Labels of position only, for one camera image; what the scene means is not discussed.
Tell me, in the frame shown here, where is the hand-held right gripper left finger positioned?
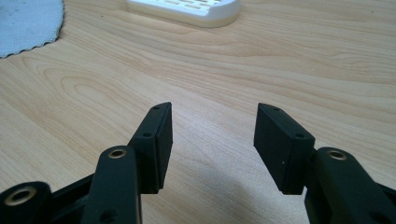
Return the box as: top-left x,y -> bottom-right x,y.
81,101 -> 174,224

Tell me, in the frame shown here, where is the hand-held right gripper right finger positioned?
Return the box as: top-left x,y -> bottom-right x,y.
253,103 -> 396,224

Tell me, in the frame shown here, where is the light blue cloth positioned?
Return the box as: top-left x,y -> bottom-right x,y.
0,0 -> 65,59

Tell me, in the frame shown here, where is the white slotted plastic tray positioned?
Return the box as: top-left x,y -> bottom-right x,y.
125,0 -> 242,29

